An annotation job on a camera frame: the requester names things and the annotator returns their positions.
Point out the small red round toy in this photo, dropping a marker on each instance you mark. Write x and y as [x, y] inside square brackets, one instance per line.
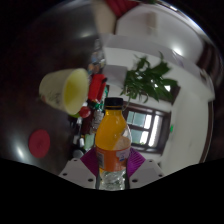
[84, 112]

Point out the flat round red coaster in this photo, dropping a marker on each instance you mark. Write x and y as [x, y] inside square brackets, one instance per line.
[39, 144]

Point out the small potted plant white pot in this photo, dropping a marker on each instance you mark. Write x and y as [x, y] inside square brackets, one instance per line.
[150, 80]

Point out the red carpeted staircase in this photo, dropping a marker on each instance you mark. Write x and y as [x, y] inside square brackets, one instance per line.
[121, 7]

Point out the green notebook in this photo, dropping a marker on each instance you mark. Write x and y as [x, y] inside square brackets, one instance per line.
[89, 141]

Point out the orange drink plastic bottle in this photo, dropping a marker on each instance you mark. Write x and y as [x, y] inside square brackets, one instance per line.
[113, 136]

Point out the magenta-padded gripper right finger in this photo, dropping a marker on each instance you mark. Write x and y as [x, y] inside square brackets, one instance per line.
[146, 171]

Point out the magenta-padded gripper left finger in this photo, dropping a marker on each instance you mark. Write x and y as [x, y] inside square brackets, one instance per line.
[76, 171]

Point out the silver-headed black microphone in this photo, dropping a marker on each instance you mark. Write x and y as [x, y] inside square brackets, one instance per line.
[78, 154]

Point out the green exit sign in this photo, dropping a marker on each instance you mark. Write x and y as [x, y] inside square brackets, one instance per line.
[172, 128]

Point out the red box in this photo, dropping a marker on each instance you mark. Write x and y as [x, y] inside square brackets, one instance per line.
[96, 86]

